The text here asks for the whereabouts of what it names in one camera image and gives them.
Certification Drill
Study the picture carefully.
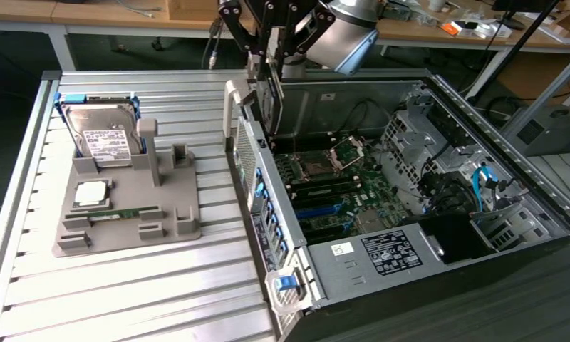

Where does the CPU socket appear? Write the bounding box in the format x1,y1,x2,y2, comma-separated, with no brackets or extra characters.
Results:
297,151,344,180

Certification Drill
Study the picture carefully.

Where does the silver CPU chip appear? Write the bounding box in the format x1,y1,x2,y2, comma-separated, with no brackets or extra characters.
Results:
73,180,115,208

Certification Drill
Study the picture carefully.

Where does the silver power supply unit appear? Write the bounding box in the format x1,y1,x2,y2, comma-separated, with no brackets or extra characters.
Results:
307,227,447,302

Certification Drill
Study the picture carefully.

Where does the blue case latch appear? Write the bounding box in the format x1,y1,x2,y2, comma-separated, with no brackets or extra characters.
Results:
273,274,299,294

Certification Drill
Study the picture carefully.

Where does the black graphics card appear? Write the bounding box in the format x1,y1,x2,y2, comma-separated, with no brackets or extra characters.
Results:
245,26,287,139

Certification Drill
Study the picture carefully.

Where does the blue SATA wire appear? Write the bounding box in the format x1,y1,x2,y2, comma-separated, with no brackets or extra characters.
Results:
472,162,500,215

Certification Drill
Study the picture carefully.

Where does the hard disk in blue caddy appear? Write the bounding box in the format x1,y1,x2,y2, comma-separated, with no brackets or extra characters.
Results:
55,90,147,169

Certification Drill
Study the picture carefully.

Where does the black tripod pole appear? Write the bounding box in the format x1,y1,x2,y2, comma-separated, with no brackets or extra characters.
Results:
464,0,563,106

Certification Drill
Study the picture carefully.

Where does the black monitor stand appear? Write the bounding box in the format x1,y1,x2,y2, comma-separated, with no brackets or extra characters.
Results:
493,0,529,31

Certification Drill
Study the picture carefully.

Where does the black RAM stick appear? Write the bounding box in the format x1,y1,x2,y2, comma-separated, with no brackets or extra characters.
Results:
291,180,359,201

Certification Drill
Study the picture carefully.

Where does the black plastic duct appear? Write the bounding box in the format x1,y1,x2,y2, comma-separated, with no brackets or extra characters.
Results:
403,212,499,265

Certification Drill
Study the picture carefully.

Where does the small orange box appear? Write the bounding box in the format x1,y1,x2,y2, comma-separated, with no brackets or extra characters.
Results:
443,20,468,37

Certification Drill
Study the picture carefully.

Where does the silver chipset heatsink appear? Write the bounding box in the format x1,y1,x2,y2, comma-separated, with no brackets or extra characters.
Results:
359,209,392,232

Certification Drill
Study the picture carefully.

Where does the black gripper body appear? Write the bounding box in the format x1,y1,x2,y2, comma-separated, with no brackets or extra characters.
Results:
260,0,311,26

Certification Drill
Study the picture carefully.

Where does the wooden desk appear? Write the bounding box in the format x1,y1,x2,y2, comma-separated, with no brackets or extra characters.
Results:
375,0,570,55
0,0,267,72

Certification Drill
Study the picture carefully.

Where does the open PC case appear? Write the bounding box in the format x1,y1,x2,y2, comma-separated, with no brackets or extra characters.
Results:
224,69,570,342

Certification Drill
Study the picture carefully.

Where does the metal socket cover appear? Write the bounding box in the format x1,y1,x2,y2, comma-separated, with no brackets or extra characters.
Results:
331,137,365,168

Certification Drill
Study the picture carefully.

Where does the green motherboard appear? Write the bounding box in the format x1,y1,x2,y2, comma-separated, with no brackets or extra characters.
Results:
271,135,409,244

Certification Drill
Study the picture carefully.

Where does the silver disk bay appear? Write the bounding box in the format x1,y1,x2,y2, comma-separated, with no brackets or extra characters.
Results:
469,204,541,259

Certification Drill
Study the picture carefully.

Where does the grey network cable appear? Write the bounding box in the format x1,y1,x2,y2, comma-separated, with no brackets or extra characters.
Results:
115,0,168,18

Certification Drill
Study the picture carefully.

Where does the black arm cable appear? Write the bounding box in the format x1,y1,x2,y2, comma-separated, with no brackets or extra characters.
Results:
203,17,223,71

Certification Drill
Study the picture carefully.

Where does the blue expansion slot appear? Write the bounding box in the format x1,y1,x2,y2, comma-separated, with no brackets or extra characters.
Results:
293,203,347,220

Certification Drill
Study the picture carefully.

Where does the small white box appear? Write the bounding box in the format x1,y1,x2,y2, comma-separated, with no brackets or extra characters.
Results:
475,21,512,39

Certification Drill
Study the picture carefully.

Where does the grey plastic parts rack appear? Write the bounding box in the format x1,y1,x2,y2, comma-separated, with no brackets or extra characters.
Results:
52,117,204,258

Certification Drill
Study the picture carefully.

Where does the silver drive cage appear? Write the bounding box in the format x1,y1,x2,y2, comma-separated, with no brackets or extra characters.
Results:
380,88,472,186

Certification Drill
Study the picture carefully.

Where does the brown cardboard box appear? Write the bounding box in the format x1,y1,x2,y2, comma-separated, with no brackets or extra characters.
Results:
165,0,227,21

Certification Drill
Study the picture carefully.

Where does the green RAM stick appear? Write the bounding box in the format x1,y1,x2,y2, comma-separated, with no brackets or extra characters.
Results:
65,208,161,221

